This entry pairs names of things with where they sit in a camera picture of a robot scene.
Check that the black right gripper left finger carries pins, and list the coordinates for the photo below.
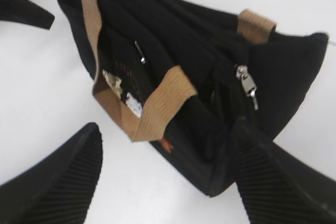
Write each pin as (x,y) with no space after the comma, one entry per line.
(60,188)

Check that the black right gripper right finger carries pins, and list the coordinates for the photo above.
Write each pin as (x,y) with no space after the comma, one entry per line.
(276,187)

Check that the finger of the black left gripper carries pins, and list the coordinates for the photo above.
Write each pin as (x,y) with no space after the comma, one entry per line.
(26,12)

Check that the silver zipper pull with ring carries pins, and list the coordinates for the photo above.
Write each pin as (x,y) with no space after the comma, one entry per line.
(247,84)

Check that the black canvas tote bag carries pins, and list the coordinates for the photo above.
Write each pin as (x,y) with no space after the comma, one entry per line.
(165,72)

